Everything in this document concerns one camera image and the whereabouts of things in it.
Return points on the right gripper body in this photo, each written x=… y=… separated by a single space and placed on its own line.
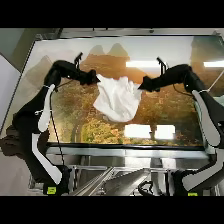
x=149 y=84

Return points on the brown garment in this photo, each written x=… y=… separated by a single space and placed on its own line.
x=8 y=143

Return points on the pale green garment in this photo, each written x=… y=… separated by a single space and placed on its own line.
x=220 y=100

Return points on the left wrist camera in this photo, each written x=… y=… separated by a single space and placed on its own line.
x=78 y=57

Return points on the white T-shirt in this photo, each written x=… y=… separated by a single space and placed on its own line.
x=116 y=99

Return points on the silver frame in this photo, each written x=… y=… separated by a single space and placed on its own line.
x=126 y=153

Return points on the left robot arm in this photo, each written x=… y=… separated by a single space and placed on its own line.
x=29 y=121

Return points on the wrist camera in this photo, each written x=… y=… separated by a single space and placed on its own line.
x=78 y=57
x=162 y=63

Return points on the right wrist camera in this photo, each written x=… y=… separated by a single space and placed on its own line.
x=162 y=63

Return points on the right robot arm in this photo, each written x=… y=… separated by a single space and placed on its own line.
x=213 y=111

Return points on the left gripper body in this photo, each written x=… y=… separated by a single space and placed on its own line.
x=89 y=77

